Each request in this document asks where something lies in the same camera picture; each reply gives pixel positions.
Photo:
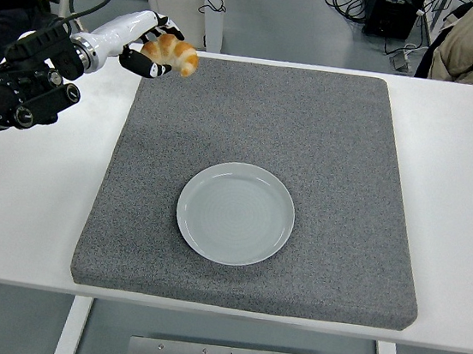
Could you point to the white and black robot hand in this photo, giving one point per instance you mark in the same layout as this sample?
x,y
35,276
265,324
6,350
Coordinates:
x,y
122,33

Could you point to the golden croissant bread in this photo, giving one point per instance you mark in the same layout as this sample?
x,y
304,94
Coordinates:
x,y
176,53

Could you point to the black computer case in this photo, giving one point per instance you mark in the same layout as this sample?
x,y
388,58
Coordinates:
x,y
390,14

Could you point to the black chair back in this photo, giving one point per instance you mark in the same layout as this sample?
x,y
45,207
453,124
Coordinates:
x,y
426,58

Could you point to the pale grey round plate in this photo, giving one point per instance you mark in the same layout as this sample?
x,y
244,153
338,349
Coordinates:
x,y
236,216

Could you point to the grey speckled foam mat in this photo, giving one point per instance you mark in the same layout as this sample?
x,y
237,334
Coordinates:
x,y
308,151

